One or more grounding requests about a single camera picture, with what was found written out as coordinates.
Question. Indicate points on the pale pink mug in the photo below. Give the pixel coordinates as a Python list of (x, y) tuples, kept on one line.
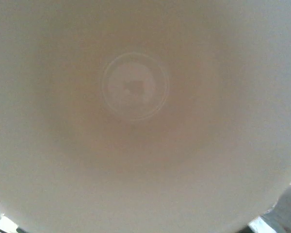
[(145, 121)]

